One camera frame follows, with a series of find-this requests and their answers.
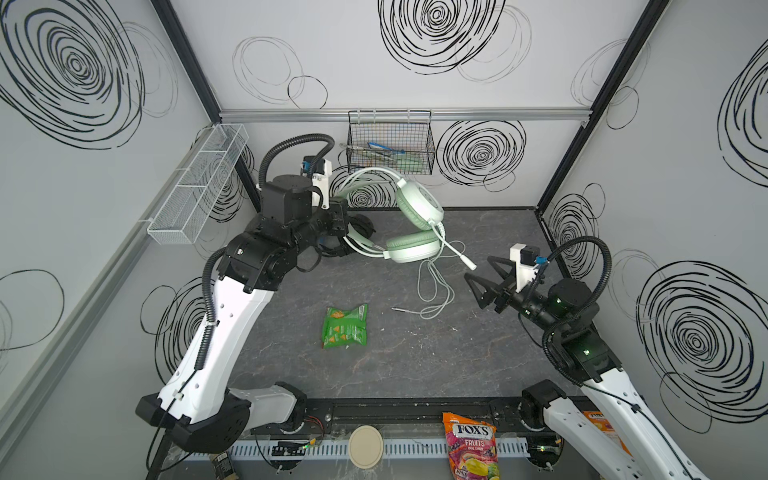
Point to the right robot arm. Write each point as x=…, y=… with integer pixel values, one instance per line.
x=571, y=343

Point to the white wire shelf basket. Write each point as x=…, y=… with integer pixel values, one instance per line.
x=188, y=206

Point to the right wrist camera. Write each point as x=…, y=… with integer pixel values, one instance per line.
x=527, y=261

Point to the black wire basket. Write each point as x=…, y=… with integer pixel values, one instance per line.
x=411, y=136

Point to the black blue headphones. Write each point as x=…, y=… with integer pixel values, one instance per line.
x=335, y=246

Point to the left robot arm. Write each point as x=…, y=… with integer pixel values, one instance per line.
x=196, y=410

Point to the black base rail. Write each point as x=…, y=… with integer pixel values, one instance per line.
x=505, y=413

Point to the blue handled tool in basket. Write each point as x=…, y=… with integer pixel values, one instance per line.
x=385, y=150

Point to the aluminium wall rail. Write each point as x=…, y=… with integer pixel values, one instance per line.
x=325, y=115

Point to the green snack bag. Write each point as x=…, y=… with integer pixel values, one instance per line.
x=345, y=327

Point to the green item in basket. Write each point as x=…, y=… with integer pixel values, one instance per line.
x=411, y=164

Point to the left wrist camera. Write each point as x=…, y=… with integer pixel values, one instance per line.
x=320, y=179

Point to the small dark jar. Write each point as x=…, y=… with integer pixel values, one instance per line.
x=223, y=467

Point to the orange snack bag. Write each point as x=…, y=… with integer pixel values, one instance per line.
x=598, y=419

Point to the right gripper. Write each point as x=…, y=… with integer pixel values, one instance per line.
x=509, y=294

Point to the round beige lid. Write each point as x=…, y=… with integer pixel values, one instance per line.
x=365, y=447

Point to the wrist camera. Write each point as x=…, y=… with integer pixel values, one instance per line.
x=320, y=179
x=527, y=261

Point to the white slotted cable duct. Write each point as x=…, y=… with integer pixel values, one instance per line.
x=394, y=449

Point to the Fox's fruits candy bag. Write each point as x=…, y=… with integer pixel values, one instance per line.
x=472, y=448

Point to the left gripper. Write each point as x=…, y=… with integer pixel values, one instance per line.
x=339, y=218

